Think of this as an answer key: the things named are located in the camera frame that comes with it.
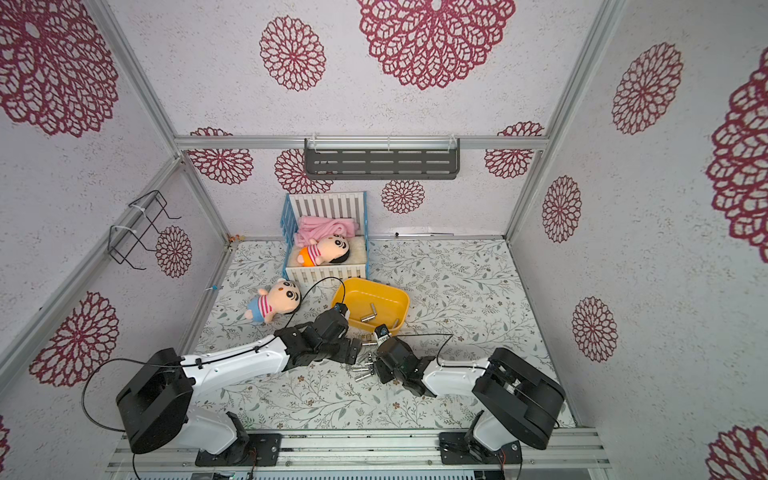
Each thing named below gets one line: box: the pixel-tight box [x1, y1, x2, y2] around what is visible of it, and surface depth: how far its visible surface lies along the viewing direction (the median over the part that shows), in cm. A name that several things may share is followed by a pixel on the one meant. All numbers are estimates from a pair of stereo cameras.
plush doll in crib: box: [296, 235, 351, 267], surface depth 103 cm
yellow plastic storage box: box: [332, 277, 410, 335], surface depth 103 cm
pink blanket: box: [294, 216, 359, 248], surface depth 111 cm
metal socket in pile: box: [351, 352, 375, 382], surface depth 89 cm
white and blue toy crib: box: [280, 191, 370, 285], surface depth 109 cm
